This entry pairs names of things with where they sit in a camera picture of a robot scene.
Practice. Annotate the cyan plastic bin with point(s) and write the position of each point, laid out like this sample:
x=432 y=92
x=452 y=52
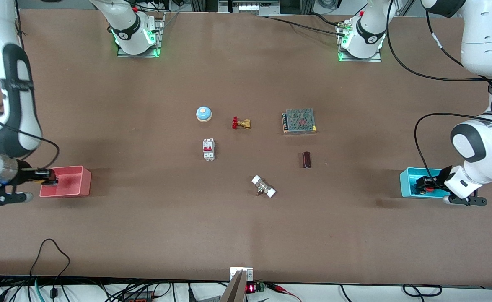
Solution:
x=407 y=184

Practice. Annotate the pink plastic bin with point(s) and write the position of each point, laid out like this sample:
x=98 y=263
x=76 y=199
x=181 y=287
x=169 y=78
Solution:
x=74 y=184

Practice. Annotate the dark red cylinder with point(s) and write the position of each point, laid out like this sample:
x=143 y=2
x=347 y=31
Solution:
x=306 y=160

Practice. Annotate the metal mesh power supply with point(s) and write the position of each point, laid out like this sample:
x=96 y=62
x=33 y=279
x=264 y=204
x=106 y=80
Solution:
x=299 y=121

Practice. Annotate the metal fitting white caps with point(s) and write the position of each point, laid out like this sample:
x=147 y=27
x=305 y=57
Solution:
x=263 y=186

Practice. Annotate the red clip lead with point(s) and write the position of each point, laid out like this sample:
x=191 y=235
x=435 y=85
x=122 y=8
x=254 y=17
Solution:
x=281 y=289

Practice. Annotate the white circuit breaker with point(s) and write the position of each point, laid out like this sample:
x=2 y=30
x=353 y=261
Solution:
x=208 y=149

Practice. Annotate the blue call bell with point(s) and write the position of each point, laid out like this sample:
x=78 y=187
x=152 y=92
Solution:
x=203 y=113

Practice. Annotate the white mounting plate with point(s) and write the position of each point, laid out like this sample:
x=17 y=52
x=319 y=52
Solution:
x=248 y=272

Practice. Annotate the red LED display module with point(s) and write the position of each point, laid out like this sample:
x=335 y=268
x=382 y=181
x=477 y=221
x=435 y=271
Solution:
x=252 y=288

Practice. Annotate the grey equipment box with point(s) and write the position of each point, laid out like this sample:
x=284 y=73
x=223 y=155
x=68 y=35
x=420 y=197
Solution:
x=250 y=7

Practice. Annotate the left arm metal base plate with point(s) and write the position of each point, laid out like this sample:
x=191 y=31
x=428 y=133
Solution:
x=376 y=60

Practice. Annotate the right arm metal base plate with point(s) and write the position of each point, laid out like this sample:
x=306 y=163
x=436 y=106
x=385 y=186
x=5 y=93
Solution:
x=139 y=55

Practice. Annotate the aluminium camera mount bar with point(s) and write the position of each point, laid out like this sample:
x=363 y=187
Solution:
x=234 y=289

